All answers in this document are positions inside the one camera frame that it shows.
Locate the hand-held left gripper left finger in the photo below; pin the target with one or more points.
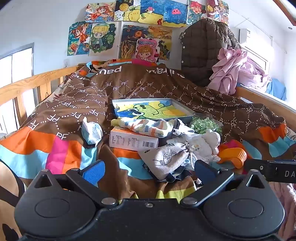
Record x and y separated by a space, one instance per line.
92 173

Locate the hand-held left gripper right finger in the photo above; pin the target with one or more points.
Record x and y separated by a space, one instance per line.
203 170

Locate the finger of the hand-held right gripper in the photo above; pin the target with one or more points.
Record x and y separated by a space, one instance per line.
255 164

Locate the white cloth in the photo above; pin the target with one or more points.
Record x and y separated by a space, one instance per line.
208 141

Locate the white blue packet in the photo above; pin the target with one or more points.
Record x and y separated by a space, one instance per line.
91 133

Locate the pastel striped cloth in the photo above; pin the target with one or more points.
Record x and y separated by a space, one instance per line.
148 128

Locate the grey tray with cartoon painting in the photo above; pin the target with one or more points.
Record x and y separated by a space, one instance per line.
161 111

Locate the orange plastic cup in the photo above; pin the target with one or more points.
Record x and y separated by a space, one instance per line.
233 157

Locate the pink fuzzy cloth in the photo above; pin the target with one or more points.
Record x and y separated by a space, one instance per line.
289 204

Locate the glass jar of green stars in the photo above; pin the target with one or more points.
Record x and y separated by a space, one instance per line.
203 125

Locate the white and orange carton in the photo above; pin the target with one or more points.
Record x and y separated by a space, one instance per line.
124 141

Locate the blue cloth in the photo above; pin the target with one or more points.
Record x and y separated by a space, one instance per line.
277 89

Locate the tan and black cushion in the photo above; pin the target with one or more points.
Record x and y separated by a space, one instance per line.
9 185

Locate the brown patterned printed blanket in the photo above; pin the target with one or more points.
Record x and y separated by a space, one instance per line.
161 88

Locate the pink shirt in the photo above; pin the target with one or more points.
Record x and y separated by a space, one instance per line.
231 69

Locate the brown quilted jacket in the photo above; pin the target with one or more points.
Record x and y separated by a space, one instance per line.
203 53

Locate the white air conditioner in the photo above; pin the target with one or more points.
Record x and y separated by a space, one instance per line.
244 36

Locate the wooden bed frame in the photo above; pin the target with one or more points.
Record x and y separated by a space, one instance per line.
23 83

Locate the blond figure pink wall poster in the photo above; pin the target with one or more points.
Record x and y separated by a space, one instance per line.
146 49

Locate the blond figure green wall poster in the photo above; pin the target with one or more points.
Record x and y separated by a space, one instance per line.
101 38

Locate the orange-haired girl wall poster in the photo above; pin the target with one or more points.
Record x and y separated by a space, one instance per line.
78 38

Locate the yellow seaweed wall poster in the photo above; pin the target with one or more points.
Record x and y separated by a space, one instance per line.
129 41

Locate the orange landscape wall poster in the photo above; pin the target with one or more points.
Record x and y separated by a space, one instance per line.
159 32

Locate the cartoon figure wall poster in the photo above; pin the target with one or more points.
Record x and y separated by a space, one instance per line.
217 10

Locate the red-haired boy wall poster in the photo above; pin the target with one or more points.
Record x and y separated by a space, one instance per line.
196 11

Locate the pink jellyfish wall poster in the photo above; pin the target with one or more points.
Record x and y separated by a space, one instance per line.
174 12

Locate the red-haired girl wall poster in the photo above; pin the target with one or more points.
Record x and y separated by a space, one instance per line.
99 11

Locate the yellow moon wall poster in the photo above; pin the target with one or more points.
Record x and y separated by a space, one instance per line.
128 9

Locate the fish wall poster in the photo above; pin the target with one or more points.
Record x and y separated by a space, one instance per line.
150 10

